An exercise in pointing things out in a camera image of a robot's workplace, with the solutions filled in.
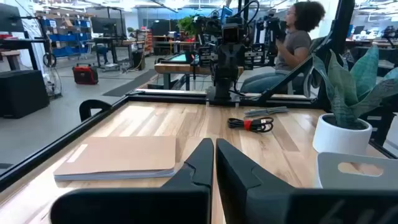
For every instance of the dark computer monitor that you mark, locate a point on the dark computer monitor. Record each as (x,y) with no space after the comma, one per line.
(103,25)
(11,17)

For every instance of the green snake plant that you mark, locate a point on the green snake plant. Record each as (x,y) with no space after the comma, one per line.
(342,93)

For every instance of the green leafy plant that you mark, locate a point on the green leafy plant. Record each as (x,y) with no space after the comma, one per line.
(186,25)

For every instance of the red and black case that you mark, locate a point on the red and black case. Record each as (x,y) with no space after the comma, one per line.
(84,74)

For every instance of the grey plastic bin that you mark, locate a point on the grey plastic bin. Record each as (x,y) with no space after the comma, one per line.
(329,174)

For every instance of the dark side table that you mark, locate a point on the dark side table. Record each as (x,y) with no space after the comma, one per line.
(18,42)

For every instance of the black floor mat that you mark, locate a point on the black floor mat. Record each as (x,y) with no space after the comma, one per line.
(130,84)

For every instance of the wooden workbench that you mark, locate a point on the wooden workbench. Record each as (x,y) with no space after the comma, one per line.
(174,68)

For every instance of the black cabinet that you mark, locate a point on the black cabinet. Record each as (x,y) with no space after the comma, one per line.
(21,93)

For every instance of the dark office desk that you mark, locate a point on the dark office desk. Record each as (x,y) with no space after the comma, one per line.
(118,42)

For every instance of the black frame bracket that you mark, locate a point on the black frame bracket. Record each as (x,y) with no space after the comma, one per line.
(85,107)

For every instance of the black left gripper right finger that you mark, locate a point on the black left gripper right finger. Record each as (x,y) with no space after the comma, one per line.
(248,199)

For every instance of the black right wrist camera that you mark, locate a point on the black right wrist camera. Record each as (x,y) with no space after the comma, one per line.
(232,33)

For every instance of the black background robot arm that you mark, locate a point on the black background robot arm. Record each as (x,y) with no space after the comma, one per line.
(272,28)

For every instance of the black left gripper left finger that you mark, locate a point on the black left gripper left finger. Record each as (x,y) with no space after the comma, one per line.
(174,202)

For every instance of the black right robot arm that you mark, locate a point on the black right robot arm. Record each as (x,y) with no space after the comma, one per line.
(225,88)

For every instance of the person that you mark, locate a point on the person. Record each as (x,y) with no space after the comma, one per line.
(295,43)

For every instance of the brown kraft notebook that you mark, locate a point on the brown kraft notebook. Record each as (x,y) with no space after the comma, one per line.
(118,155)

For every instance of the shelf with blue bins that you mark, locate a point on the shelf with blue bins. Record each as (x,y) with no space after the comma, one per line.
(66,37)

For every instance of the black aluminium table frame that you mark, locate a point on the black aluminium table frame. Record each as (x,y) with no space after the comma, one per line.
(62,143)

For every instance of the white plant pot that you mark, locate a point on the white plant pot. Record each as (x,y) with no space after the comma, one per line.
(339,140)

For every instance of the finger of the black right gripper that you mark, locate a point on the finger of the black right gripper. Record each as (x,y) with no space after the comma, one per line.
(227,70)
(234,70)

